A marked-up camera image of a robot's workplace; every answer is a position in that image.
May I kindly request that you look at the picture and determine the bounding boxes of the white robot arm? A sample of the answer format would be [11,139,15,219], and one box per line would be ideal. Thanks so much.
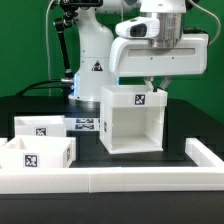
[70,0,209,103]

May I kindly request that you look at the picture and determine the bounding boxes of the white cable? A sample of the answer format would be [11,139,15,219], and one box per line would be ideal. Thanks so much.
[45,0,56,81]

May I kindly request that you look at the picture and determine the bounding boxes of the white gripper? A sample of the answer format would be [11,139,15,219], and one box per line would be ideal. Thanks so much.
[109,34,208,92]

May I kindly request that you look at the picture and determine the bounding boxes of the white drawer cabinet box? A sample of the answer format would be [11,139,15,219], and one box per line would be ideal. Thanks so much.
[100,85,167,154]

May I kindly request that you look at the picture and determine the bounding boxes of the white marker plate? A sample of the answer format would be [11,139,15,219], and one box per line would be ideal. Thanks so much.
[65,118,100,131]

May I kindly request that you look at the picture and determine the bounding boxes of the white workspace border wall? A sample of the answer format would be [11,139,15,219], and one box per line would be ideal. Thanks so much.
[0,138,224,194]

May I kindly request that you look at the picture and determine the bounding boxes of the white rear drawer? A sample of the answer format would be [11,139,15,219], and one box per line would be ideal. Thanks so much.
[14,115,66,137]

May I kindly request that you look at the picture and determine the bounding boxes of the white drawer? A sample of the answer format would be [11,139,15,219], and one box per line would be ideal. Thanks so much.
[0,135,76,169]
[14,115,66,137]

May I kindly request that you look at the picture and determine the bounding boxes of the black cable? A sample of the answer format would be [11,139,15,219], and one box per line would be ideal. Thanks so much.
[15,79,75,97]

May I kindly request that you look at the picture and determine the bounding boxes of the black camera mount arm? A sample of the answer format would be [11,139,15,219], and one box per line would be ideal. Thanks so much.
[53,0,103,84]

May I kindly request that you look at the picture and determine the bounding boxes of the white front drawer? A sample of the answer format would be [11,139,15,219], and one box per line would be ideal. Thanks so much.
[0,135,76,169]

